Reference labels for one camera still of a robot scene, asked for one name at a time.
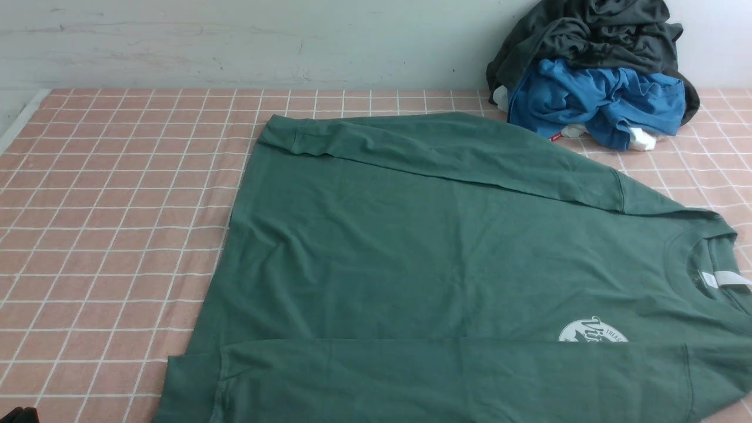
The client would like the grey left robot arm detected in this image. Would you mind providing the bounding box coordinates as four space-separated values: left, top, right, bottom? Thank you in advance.
0 407 40 423

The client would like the dark grey crumpled garment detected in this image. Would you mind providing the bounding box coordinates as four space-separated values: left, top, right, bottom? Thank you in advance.
485 1 700 124

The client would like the green long-sleeve top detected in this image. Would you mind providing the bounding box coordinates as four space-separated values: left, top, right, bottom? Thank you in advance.
153 113 750 422

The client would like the blue crumpled garment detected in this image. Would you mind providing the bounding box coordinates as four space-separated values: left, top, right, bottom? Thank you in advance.
508 58 687 152

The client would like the pink checkered table cloth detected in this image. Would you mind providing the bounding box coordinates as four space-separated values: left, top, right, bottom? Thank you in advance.
1 89 751 422

